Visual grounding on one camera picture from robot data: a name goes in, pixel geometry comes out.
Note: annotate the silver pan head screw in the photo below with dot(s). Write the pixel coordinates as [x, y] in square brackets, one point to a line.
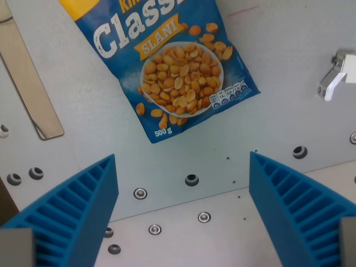
[154, 229]
[140, 193]
[353, 137]
[204, 217]

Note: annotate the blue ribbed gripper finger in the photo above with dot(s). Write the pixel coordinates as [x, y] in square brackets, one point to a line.
[72, 211]
[292, 205]

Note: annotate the metal bracket with white clip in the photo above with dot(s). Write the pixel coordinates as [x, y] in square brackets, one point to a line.
[335, 73]

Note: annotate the grey threaded insert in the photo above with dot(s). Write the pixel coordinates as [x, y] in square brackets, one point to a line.
[36, 173]
[109, 232]
[114, 248]
[299, 152]
[14, 178]

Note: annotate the blue salted peanuts bag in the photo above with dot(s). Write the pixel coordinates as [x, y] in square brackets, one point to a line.
[178, 69]

